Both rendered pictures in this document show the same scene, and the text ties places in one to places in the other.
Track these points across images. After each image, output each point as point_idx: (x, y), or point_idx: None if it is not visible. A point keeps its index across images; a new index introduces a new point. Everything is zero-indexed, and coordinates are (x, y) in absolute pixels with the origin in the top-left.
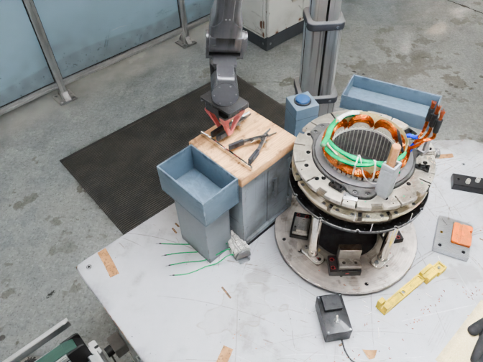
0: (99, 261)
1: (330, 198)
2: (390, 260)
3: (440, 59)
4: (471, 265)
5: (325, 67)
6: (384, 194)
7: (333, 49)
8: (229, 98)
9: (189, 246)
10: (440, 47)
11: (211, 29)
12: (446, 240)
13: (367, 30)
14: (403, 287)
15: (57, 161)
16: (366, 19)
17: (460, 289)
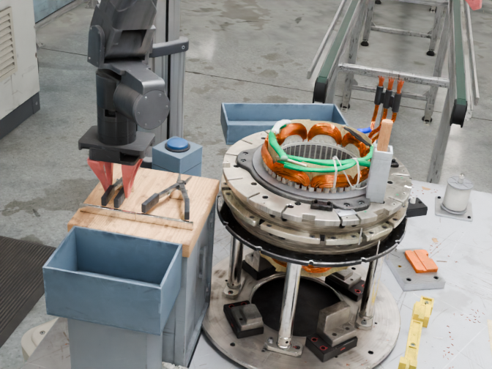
0: None
1: (326, 220)
2: (374, 315)
3: (205, 135)
4: (450, 290)
5: (173, 108)
6: (381, 195)
7: (179, 80)
8: (158, 113)
9: None
10: (197, 121)
11: (118, 15)
12: (411, 272)
13: (94, 119)
14: (409, 340)
15: None
16: (85, 107)
17: (460, 318)
